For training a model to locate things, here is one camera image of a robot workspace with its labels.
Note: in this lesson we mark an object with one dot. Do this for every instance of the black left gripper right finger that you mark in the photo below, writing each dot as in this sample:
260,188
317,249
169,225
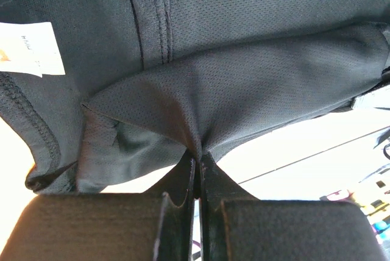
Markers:
235,225

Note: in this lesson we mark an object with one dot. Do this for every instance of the black t shirt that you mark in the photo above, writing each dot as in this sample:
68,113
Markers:
146,80

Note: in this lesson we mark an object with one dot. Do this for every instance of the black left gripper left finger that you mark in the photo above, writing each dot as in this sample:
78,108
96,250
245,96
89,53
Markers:
153,225

